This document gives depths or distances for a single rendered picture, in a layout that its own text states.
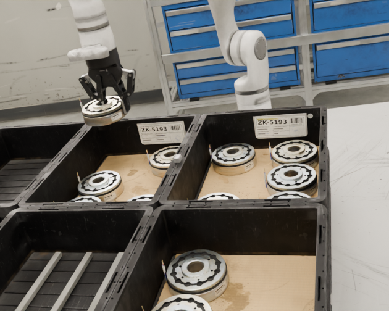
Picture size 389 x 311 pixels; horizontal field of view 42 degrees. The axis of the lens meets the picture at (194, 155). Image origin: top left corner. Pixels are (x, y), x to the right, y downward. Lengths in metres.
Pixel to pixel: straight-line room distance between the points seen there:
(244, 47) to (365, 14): 1.71
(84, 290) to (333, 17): 2.29
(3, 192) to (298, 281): 0.81
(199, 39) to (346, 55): 0.83
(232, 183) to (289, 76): 1.92
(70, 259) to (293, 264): 0.43
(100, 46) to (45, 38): 3.01
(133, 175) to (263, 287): 0.52
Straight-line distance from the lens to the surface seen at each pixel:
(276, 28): 2.92
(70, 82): 4.16
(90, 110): 1.21
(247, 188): 1.11
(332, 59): 3.00
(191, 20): 2.92
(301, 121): 1.22
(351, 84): 3.06
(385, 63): 3.06
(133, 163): 1.31
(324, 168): 0.96
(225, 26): 1.33
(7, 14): 4.18
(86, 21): 1.13
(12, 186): 1.39
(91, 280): 0.97
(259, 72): 1.34
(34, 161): 1.49
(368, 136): 1.56
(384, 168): 1.40
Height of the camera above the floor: 1.42
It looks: 27 degrees down
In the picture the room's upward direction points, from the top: 11 degrees counter-clockwise
